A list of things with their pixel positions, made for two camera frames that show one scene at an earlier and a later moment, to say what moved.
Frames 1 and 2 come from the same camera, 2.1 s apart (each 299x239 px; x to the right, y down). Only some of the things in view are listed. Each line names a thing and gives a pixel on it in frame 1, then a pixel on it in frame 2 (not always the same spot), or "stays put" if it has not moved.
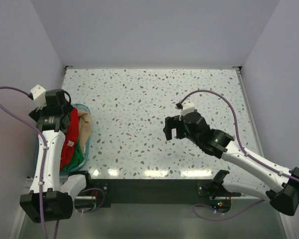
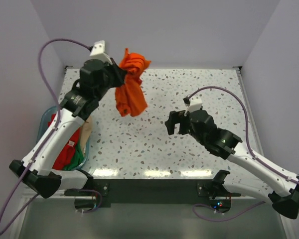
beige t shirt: (85, 122) stays put
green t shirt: (76, 158) stays put
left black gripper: (38, 112) → (118, 72)
